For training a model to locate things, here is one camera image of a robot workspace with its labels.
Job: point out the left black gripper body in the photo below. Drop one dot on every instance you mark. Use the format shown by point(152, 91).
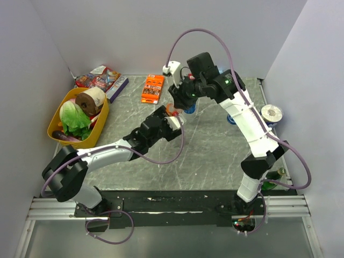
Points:
point(165, 130)

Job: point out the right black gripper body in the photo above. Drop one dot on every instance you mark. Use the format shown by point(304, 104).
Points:
point(188, 92)

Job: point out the blue Pocari bottle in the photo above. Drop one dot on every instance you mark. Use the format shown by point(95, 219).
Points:
point(190, 110)
point(230, 120)

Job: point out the orange drink bottle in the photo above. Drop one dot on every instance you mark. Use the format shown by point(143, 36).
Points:
point(171, 110)

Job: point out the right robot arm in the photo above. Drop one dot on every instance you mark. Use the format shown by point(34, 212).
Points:
point(209, 82)

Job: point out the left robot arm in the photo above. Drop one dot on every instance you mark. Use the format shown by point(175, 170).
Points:
point(64, 175)

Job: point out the green glass bottle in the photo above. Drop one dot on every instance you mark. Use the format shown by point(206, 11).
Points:
point(275, 175)

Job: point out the red flat box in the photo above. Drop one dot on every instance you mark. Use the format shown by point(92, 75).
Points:
point(190, 76)

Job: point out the orange snack box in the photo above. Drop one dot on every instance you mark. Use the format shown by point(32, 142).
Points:
point(152, 89)

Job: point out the purple white box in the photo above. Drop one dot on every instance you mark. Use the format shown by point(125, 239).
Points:
point(117, 88)

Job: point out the yellow plastic basket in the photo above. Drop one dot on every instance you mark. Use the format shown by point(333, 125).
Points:
point(89, 142)

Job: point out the brown paper roll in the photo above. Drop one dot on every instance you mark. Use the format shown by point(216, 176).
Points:
point(91, 101)

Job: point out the colourful snack bag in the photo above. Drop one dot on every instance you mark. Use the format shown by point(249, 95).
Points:
point(101, 77)

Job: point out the green toy lettuce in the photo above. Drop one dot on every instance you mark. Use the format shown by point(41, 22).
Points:
point(75, 122)

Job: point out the purple toy eggplant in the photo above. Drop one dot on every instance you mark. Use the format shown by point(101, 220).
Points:
point(59, 135)

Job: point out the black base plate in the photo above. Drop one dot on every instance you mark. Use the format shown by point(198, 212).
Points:
point(171, 208)

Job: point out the aluminium rail frame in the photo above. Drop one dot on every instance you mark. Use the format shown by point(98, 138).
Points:
point(277, 207)

